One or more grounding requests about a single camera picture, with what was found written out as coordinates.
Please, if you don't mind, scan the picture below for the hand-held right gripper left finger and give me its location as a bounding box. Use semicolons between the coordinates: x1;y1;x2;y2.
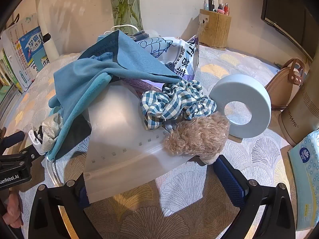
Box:
28;179;102;239

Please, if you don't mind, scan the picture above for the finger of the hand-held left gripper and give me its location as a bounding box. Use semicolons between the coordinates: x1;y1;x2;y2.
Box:
17;146;42;167
0;127;26;155

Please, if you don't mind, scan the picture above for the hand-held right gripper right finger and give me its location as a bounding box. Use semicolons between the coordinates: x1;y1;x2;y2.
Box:
214;154;296;239

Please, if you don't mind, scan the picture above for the grey cloth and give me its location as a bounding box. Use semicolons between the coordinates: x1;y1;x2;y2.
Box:
40;113;63;153

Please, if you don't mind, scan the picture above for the beige plush toy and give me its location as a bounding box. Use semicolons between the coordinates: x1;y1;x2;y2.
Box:
163;112;231;165

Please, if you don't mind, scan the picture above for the white paper bag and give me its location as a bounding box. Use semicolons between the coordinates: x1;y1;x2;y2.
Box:
83;79;208;205

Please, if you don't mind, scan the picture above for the person's left hand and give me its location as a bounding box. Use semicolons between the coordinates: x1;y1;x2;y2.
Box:
0;193;24;223

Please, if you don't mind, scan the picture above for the white black small item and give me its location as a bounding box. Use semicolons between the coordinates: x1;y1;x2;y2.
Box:
28;127;45;153

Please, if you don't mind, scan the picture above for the clear plastic tube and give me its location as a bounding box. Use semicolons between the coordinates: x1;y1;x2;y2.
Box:
45;154;64;187

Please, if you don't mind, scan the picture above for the dark cloth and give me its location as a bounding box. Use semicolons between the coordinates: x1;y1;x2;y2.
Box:
65;115;93;146

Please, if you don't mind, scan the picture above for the green book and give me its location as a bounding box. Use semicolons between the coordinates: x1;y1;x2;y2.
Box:
0;48;24;105

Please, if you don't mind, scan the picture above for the round brown glass plate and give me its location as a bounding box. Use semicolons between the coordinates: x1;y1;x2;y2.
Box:
22;139;252;239

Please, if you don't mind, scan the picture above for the blue white tissue box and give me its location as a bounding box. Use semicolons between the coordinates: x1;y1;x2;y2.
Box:
287;129;319;231

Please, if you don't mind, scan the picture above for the blue crumpled packet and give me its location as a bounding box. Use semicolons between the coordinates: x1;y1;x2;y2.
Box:
48;55;117;161

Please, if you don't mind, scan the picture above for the white tape roll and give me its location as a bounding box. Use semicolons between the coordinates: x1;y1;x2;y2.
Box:
210;74;272;138

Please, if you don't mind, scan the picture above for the blue checkered scrunchie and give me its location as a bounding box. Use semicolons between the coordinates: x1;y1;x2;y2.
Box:
140;80;218;130

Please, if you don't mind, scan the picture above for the beige cylindrical jar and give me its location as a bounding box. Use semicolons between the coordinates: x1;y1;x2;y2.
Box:
278;76;319;147

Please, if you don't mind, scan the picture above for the beige handbag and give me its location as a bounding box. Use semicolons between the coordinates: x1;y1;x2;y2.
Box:
264;58;306;112

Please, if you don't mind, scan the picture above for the white desk lamp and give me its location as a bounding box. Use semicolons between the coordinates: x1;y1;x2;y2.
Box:
34;0;60;58

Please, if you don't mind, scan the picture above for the pink package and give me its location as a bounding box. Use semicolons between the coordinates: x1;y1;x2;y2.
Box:
122;77;166;91

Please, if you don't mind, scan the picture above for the white purple snack bag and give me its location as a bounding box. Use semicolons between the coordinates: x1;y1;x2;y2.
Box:
136;35;200;90

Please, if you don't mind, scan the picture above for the blue suede cloth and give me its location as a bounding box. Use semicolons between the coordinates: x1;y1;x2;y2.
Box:
77;29;180;85

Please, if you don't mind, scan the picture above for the wooden pen holder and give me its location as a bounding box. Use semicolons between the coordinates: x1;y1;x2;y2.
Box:
198;9;232;49

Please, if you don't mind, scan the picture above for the dark denim item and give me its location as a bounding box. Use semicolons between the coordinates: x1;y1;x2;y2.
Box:
128;30;148;41

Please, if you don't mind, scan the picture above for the bunch of pens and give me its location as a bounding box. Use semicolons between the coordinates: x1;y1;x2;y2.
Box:
203;0;231;15

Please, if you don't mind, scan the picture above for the black television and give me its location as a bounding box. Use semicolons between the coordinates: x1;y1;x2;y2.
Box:
260;0;319;61

